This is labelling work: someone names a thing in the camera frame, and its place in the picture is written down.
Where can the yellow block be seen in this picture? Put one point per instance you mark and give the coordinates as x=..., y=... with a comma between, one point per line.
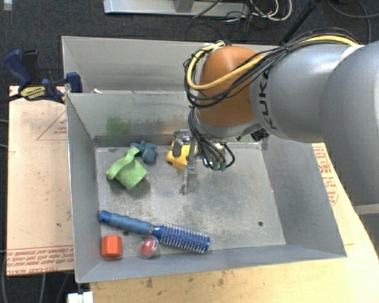
x=181, y=159

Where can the black cylinder on white bracket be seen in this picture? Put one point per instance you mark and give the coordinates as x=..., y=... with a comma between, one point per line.
x=259, y=135

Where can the green plastic cup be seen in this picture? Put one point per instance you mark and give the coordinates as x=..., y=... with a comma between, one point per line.
x=131, y=172

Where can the blue hairbrush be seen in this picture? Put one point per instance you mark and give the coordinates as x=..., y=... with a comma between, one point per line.
x=177, y=236

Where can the orange hexagonal block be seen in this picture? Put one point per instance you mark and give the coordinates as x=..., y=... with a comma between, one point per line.
x=111, y=247

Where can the red ball in clear shell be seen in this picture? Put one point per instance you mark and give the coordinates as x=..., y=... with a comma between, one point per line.
x=147, y=247

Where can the blue toy figure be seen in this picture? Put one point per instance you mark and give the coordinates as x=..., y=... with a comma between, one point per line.
x=149, y=153

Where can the brown cardboard board red print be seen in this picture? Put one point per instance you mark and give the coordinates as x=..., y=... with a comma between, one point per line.
x=38, y=181

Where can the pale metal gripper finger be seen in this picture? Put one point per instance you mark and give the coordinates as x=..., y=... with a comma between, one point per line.
x=184, y=181
x=192, y=180

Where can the grey metal bin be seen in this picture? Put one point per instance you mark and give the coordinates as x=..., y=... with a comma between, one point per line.
x=233, y=207

